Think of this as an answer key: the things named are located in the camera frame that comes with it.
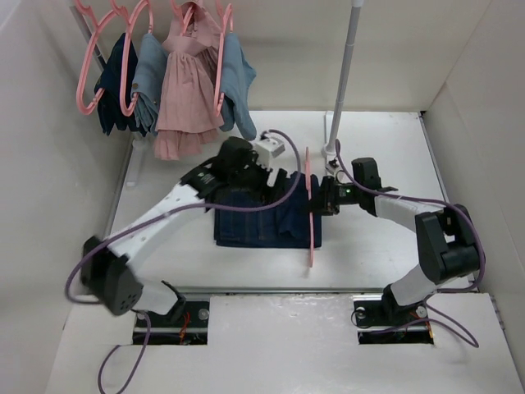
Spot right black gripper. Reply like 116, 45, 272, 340
300, 175, 363, 216

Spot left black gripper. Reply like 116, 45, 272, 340
231, 153, 287, 209

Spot dark blue jeans trousers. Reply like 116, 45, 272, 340
214, 172, 322, 249

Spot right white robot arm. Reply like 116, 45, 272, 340
308, 158, 483, 328

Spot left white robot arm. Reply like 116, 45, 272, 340
80, 131, 290, 326

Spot pink hanger with light jeans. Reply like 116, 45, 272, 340
214, 0, 233, 117

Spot pink hanger with dress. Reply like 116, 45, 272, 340
169, 1, 205, 39

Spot right white rack foot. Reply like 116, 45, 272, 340
322, 111, 340, 163

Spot pink hanging dress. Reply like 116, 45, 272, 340
153, 6, 223, 160

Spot light blue hanging jeans right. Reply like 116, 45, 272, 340
219, 33, 257, 140

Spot light blue hanging jeans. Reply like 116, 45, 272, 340
219, 33, 257, 140
131, 33, 168, 135

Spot light blue hanging jeans left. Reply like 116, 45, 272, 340
131, 33, 168, 135

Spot dark blue hanging garment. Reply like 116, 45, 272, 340
94, 33, 145, 135

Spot right grey rack pole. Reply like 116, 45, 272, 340
326, 0, 365, 151

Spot grey rack pole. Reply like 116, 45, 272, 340
326, 0, 365, 151
69, 0, 107, 71

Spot left grey rack pole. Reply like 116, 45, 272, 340
69, 0, 107, 71

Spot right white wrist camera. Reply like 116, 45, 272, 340
325, 158, 340, 175

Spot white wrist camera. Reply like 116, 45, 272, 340
325, 158, 340, 175
252, 134, 285, 167

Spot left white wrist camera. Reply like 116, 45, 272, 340
252, 134, 285, 167

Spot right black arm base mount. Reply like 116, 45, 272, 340
351, 299, 434, 345

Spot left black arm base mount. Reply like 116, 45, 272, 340
148, 300, 210, 346

